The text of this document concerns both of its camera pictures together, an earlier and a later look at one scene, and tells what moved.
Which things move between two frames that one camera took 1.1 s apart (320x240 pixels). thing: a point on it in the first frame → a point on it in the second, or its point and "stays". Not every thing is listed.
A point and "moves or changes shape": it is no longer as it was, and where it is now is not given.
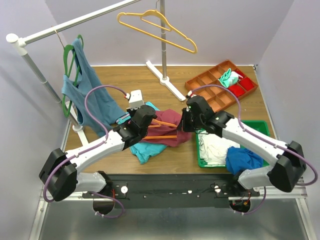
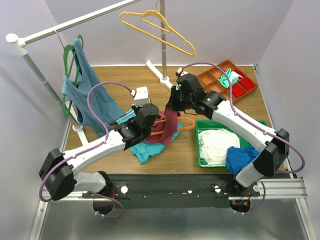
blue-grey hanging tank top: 100,106 stays
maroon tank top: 171,116 moves or changes shape
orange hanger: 161,122 → 164,121
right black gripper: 183,124 → 171,104
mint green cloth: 228,78 stays
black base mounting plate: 172,191 stays
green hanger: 64,70 stays
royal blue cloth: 238,159 stays
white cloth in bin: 213,149 stays
